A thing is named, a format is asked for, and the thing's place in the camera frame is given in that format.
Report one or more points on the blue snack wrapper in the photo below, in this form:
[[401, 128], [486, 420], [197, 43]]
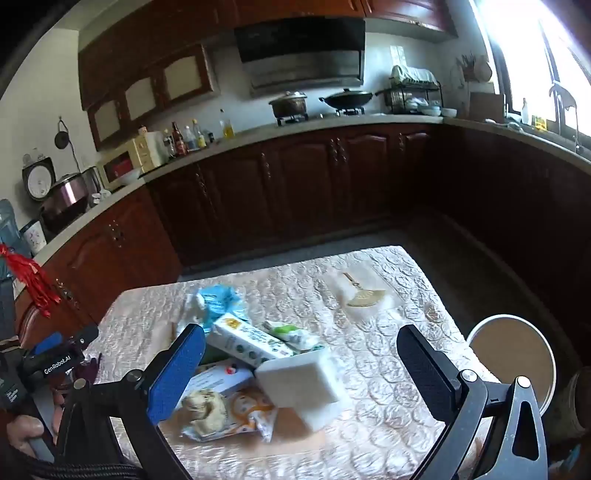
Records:
[[205, 306]]

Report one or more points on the dark wood upper cabinets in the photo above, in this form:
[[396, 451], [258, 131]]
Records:
[[153, 57]]

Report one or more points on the steel cooking pot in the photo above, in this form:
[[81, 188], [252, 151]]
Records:
[[292, 106]]

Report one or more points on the dark wood cabinets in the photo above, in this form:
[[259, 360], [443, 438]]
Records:
[[153, 57], [522, 198]]

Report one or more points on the blue water jug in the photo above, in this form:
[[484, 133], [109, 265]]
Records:
[[9, 232]]

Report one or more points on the cream microwave oven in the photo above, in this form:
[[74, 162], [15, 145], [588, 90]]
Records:
[[143, 153]]

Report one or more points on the person's left hand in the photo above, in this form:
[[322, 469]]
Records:
[[21, 430]]

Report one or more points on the yellow oil bottle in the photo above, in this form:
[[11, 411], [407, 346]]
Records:
[[226, 126]]

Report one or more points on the white green milk carton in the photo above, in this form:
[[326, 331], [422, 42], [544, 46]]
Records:
[[246, 342]]

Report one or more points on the wooden cutting board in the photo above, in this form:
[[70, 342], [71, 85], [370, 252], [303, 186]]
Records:
[[484, 106]]

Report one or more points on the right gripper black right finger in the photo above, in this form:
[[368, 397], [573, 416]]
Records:
[[515, 446]]

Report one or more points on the silver rice cooker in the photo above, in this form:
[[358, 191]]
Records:
[[66, 200]]

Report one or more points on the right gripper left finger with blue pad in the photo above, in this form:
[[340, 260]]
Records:
[[113, 427]]

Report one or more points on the white paper bucket bin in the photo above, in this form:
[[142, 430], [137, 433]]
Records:
[[510, 346]]

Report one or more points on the white box with colour dots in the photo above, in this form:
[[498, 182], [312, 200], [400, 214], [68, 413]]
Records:
[[224, 377]]

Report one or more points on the dark sauce bottle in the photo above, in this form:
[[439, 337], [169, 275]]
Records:
[[179, 143]]

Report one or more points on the black range hood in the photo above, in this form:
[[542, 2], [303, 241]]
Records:
[[303, 52]]

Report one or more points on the dark wood lower cabinets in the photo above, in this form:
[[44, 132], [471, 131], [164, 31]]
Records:
[[522, 198]]

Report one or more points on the pink embroidered tablecloth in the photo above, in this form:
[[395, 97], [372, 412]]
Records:
[[355, 304]]

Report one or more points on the kitchen sink faucet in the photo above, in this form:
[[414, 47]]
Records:
[[567, 102]]

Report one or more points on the green white wet wipe pack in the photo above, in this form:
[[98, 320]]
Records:
[[298, 339]]

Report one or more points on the red tassel ornament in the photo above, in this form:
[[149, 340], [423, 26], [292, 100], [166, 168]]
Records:
[[29, 272]]

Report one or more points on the dish drying rack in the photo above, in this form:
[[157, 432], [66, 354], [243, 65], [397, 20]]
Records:
[[410, 88]]

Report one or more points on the black wok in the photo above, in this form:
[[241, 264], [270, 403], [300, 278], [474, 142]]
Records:
[[348, 99]]

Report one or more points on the white bowl on counter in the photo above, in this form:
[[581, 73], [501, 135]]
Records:
[[449, 112]]

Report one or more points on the orange white snack wrapper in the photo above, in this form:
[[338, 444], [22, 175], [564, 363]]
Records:
[[249, 411]]

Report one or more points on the white foam sponge block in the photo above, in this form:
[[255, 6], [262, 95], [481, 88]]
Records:
[[309, 383]]

